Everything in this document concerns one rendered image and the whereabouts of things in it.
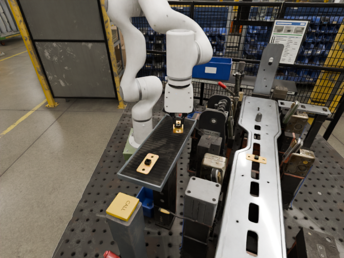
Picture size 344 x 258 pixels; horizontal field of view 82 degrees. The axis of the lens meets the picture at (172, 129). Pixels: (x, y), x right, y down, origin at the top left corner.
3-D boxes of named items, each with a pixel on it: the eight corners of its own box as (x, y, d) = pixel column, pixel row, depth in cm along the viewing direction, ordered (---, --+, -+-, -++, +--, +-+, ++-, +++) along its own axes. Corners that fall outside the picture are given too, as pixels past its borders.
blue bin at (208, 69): (229, 80, 155) (232, 63, 148) (191, 77, 161) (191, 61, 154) (229, 73, 168) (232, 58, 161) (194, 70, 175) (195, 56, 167)
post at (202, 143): (200, 208, 99) (209, 147, 76) (191, 205, 100) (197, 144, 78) (203, 200, 103) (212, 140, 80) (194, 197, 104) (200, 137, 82)
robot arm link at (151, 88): (129, 113, 119) (124, 76, 105) (156, 107, 127) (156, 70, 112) (135, 124, 111) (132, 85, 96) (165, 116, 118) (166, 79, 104)
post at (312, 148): (315, 151, 135) (335, 115, 119) (297, 148, 138) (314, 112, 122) (313, 146, 140) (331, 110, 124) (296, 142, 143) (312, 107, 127)
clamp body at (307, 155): (292, 214, 97) (322, 163, 77) (265, 206, 100) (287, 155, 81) (289, 198, 104) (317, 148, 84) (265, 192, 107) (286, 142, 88)
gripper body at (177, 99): (163, 84, 64) (164, 114, 70) (194, 84, 63) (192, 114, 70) (165, 76, 70) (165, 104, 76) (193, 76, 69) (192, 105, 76)
